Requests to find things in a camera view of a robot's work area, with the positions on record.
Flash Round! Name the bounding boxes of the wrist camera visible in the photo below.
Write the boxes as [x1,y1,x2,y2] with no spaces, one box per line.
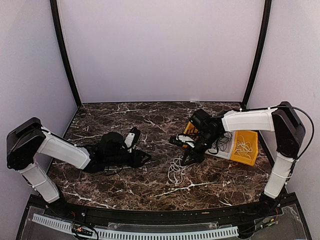
[169,134,195,148]
[124,127,141,153]

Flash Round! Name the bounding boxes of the white plastic bin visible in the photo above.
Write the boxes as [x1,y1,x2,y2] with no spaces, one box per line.
[205,132,236,160]

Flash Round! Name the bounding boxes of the white slotted cable duct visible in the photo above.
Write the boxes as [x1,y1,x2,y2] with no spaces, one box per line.
[32,213,239,240]

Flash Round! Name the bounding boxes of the left black frame post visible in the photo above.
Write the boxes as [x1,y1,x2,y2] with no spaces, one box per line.
[49,0,82,108]

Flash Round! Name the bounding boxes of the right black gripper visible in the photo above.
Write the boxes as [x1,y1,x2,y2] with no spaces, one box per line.
[180,130,221,167]

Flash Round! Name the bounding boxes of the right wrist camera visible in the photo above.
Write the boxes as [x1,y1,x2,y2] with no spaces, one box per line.
[169,134,195,148]

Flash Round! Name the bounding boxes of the black frame post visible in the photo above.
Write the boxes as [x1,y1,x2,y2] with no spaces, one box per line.
[49,0,82,108]
[241,0,272,108]

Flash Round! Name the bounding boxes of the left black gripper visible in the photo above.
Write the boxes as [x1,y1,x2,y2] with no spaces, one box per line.
[105,148,152,169]

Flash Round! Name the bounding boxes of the black front rail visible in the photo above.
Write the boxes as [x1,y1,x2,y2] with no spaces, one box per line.
[29,193,298,227]

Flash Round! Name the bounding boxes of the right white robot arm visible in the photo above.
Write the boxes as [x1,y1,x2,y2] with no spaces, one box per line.
[181,101,306,217]

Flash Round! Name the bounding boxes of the left yellow plastic bin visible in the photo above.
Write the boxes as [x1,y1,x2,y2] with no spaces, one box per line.
[183,122,198,136]

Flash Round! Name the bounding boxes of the yellow plastic bin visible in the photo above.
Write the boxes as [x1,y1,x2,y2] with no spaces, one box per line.
[183,122,198,136]
[230,130,259,166]

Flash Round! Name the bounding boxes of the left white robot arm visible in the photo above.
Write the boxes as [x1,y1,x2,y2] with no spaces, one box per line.
[6,117,152,218]

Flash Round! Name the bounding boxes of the white cable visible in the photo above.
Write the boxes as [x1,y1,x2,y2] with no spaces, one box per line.
[166,155,188,186]
[234,136,255,157]

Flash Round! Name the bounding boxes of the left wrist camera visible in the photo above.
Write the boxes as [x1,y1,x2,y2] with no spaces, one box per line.
[124,127,141,153]

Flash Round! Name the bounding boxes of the right black frame post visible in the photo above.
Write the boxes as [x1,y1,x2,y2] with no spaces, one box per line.
[241,0,272,108]

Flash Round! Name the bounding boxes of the right yellow plastic bin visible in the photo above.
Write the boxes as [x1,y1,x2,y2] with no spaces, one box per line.
[230,130,259,166]

